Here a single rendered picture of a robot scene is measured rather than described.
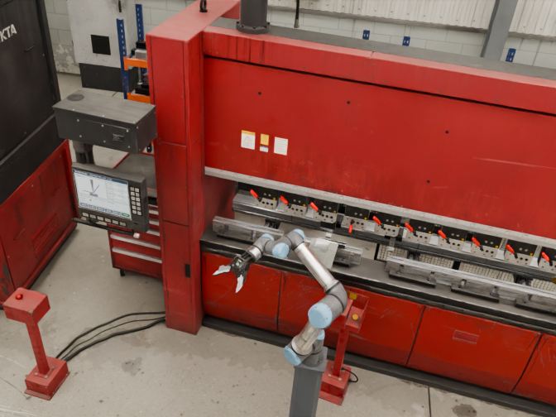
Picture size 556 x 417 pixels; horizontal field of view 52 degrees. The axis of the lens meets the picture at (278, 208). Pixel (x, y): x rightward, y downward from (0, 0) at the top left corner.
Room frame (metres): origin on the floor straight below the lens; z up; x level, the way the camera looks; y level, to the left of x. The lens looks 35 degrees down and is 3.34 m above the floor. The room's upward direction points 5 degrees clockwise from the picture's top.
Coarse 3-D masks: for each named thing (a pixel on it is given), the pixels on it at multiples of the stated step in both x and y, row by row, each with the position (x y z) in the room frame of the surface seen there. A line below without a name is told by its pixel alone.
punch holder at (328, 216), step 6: (318, 204) 2.96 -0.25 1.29; (324, 204) 2.95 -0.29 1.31; (330, 204) 2.94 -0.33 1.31; (336, 204) 2.93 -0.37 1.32; (324, 210) 2.95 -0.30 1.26; (330, 210) 2.94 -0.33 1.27; (336, 210) 2.93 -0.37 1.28; (318, 216) 2.96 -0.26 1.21; (324, 216) 2.95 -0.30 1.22; (330, 216) 2.94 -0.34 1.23; (336, 216) 2.93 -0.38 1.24; (330, 222) 2.94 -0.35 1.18
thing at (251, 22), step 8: (248, 0) 3.15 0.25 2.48; (256, 0) 3.15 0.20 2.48; (264, 0) 3.17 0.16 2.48; (296, 0) 3.27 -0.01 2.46; (240, 8) 3.20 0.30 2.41; (248, 8) 3.15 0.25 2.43; (256, 8) 3.15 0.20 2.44; (264, 8) 3.17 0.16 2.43; (296, 8) 3.29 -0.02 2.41; (240, 16) 3.19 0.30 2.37; (248, 16) 3.15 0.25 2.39; (256, 16) 3.15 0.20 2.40; (264, 16) 3.18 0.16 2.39; (296, 16) 3.30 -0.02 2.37; (240, 24) 3.18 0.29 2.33; (248, 24) 3.15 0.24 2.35; (256, 24) 3.15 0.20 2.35; (264, 24) 3.18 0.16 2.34; (296, 24) 3.29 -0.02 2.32; (248, 32) 3.12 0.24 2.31; (256, 32) 3.13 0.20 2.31; (264, 32) 3.15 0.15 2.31
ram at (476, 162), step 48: (240, 96) 3.09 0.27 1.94; (288, 96) 3.02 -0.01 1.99; (336, 96) 2.96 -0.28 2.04; (384, 96) 2.90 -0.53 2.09; (432, 96) 2.84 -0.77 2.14; (240, 144) 3.09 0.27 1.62; (288, 144) 3.01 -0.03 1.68; (336, 144) 2.95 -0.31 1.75; (384, 144) 2.89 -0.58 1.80; (432, 144) 2.83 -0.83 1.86; (480, 144) 2.77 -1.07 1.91; (528, 144) 2.71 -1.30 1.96; (336, 192) 2.94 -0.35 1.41; (384, 192) 2.87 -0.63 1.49; (432, 192) 2.81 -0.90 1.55; (480, 192) 2.75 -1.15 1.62; (528, 192) 2.69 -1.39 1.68; (528, 240) 2.67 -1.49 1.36
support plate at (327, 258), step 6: (312, 240) 2.96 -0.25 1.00; (312, 246) 2.90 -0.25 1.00; (330, 246) 2.92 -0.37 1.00; (336, 246) 2.92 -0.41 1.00; (318, 252) 2.84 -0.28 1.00; (324, 252) 2.84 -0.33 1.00; (330, 252) 2.85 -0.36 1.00; (324, 258) 2.79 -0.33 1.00; (330, 258) 2.79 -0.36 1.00; (324, 264) 2.73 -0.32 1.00; (330, 264) 2.73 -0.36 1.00
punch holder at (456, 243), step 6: (444, 228) 2.78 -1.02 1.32; (450, 228) 2.78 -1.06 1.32; (456, 228) 2.76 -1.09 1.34; (450, 234) 2.77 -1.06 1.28; (456, 234) 2.76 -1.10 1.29; (462, 234) 2.75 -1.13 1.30; (444, 240) 2.77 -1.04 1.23; (450, 240) 2.76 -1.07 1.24; (456, 240) 2.76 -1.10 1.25; (444, 246) 2.77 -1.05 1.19; (450, 246) 2.76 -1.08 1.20; (456, 246) 2.75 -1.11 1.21; (462, 246) 2.75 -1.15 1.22
